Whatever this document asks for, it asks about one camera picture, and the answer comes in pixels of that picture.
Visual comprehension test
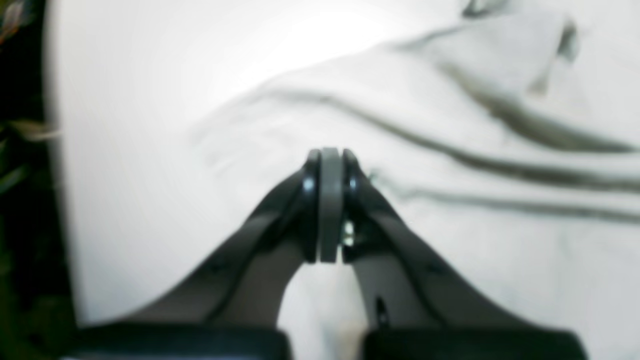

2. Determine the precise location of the beige t-shirt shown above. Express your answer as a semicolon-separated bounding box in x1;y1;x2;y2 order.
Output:
189;0;639;360

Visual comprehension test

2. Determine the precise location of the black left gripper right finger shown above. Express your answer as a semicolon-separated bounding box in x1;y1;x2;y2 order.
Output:
330;149;588;360

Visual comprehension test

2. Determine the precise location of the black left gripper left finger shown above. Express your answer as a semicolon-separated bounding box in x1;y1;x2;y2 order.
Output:
65;148;333;360

